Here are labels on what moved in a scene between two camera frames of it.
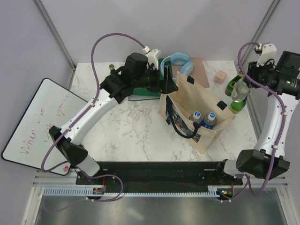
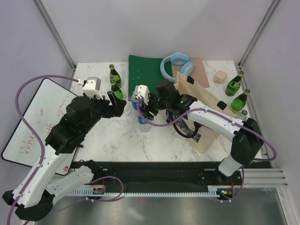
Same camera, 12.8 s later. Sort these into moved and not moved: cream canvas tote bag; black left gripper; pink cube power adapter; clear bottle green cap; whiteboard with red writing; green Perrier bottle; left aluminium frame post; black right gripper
Moved: black right gripper; black left gripper; clear bottle green cap
Not moved: whiteboard with red writing; left aluminium frame post; cream canvas tote bag; green Perrier bottle; pink cube power adapter
